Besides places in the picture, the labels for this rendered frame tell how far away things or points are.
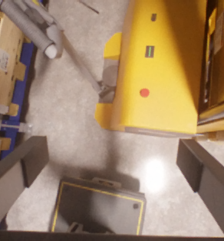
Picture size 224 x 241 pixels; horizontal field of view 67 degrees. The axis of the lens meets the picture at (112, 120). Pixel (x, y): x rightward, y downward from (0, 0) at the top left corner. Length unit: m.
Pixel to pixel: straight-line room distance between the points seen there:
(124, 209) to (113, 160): 0.48
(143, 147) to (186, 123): 0.91
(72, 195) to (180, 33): 1.30
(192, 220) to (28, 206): 1.56
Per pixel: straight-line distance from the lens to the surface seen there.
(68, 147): 1.79
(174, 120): 0.79
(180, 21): 0.97
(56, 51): 0.45
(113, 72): 1.33
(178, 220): 1.84
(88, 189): 1.43
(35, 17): 0.55
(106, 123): 1.32
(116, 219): 1.46
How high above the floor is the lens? 1.65
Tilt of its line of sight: 80 degrees down
